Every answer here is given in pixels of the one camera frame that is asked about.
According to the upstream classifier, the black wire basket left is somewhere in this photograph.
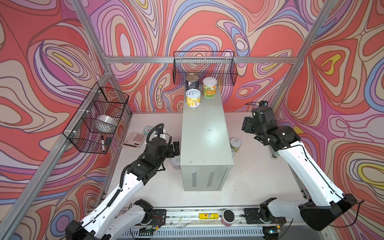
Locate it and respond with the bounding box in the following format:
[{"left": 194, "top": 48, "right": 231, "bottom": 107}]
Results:
[{"left": 63, "top": 83, "right": 129, "bottom": 154}]

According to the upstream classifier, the aluminium frame post left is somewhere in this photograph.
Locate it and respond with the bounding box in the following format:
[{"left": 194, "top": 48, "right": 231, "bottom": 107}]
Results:
[{"left": 70, "top": 0, "right": 133, "bottom": 118}]

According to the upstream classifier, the blue labelled tin can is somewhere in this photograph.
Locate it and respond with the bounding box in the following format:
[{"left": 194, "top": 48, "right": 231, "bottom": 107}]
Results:
[{"left": 185, "top": 73, "right": 200, "bottom": 91}]

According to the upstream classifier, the green orange labelled can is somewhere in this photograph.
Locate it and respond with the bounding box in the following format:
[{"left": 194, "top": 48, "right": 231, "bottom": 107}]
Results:
[{"left": 203, "top": 77, "right": 218, "bottom": 98}]

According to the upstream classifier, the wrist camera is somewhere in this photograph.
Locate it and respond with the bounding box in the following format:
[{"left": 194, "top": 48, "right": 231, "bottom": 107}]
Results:
[
  {"left": 152, "top": 129, "right": 167, "bottom": 140},
  {"left": 259, "top": 101, "right": 269, "bottom": 108}
]

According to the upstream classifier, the black wire basket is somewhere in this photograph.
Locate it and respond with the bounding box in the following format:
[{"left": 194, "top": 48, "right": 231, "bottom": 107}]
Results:
[
  {"left": 63, "top": 83, "right": 129, "bottom": 154},
  {"left": 173, "top": 50, "right": 238, "bottom": 86}
]

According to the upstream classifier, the aluminium frame post right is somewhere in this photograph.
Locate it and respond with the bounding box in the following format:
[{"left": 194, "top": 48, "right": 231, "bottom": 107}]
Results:
[{"left": 269, "top": 0, "right": 338, "bottom": 111}]

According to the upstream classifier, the grey metal cabinet box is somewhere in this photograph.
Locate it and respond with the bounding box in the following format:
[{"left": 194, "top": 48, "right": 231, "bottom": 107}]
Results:
[{"left": 181, "top": 94, "right": 234, "bottom": 192}]

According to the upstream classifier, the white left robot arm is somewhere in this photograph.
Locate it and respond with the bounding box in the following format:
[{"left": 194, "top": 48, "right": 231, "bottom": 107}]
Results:
[{"left": 63, "top": 137, "right": 180, "bottom": 240}]

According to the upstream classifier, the yellow labelled tin can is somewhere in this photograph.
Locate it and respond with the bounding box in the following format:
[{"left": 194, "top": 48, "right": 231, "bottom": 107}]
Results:
[{"left": 186, "top": 89, "right": 201, "bottom": 108}]

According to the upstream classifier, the yellow green tin can right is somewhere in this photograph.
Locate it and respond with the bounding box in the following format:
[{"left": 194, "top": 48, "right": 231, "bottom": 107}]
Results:
[{"left": 230, "top": 138, "right": 242, "bottom": 153}]

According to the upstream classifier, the pale tin can by cabinet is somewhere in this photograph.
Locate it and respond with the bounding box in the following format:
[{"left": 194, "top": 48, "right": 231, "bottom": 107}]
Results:
[{"left": 171, "top": 157, "right": 181, "bottom": 170}]

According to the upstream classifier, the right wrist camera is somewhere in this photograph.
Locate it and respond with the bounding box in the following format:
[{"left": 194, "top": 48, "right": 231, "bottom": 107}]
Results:
[{"left": 259, "top": 101, "right": 269, "bottom": 108}]

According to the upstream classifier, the pink desk calculator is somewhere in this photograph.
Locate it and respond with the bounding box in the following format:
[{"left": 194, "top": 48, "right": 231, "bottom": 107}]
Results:
[{"left": 122, "top": 132, "right": 147, "bottom": 149}]

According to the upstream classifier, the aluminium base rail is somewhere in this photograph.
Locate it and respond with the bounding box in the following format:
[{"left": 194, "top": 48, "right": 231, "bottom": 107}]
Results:
[{"left": 104, "top": 205, "right": 304, "bottom": 240}]

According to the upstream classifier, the mint green alarm clock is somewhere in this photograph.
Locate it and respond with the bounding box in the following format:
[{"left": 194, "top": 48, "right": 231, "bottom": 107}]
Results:
[{"left": 143, "top": 126, "right": 153, "bottom": 136}]

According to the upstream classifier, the aluminium frame post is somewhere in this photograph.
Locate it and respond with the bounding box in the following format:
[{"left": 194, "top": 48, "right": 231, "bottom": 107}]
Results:
[
  {"left": 269, "top": 0, "right": 338, "bottom": 111},
  {"left": 70, "top": 0, "right": 133, "bottom": 118}
]

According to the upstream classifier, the grey stapler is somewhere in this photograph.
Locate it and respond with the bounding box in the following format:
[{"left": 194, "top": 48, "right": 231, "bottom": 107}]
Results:
[{"left": 269, "top": 147, "right": 280, "bottom": 159}]

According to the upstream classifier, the yellow label sticker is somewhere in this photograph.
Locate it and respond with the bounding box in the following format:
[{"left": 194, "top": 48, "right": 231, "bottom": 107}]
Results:
[{"left": 199, "top": 213, "right": 219, "bottom": 220}]

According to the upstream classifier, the aluminium frame back bar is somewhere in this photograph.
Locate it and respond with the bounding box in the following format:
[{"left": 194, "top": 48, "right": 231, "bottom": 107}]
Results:
[{"left": 105, "top": 57, "right": 299, "bottom": 64}]

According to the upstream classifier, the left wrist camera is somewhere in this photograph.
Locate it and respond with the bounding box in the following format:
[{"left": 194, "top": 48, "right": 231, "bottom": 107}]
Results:
[{"left": 152, "top": 129, "right": 167, "bottom": 140}]

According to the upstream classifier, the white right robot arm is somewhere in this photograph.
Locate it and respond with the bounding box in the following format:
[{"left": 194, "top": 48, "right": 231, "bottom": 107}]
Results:
[{"left": 242, "top": 107, "right": 361, "bottom": 231}]

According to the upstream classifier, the black wire basket back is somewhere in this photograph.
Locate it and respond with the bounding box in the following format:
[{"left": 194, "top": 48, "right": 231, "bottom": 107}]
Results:
[{"left": 173, "top": 50, "right": 238, "bottom": 86}]

